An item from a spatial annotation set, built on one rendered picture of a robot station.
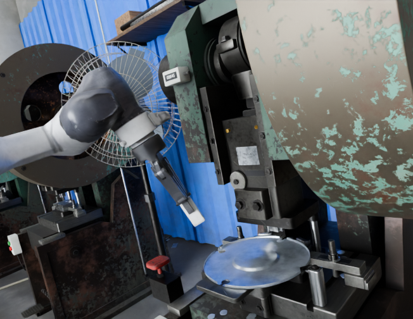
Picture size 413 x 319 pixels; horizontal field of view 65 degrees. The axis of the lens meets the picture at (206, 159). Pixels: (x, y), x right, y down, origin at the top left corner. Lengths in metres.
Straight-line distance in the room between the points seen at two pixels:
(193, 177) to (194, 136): 2.01
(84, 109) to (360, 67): 0.48
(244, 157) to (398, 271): 0.57
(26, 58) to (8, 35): 3.98
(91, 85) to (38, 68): 1.32
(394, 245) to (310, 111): 0.77
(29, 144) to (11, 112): 1.21
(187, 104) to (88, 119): 0.37
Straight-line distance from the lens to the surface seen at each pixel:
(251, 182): 0.91
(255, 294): 0.93
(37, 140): 0.75
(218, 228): 2.94
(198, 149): 0.95
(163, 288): 1.11
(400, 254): 1.15
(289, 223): 0.90
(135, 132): 0.72
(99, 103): 0.69
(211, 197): 2.85
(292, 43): 0.42
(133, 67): 1.56
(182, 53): 0.96
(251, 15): 0.45
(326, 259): 0.97
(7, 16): 6.11
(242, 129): 0.89
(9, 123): 1.94
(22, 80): 2.00
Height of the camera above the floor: 1.20
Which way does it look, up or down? 8 degrees down
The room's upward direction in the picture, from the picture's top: 11 degrees counter-clockwise
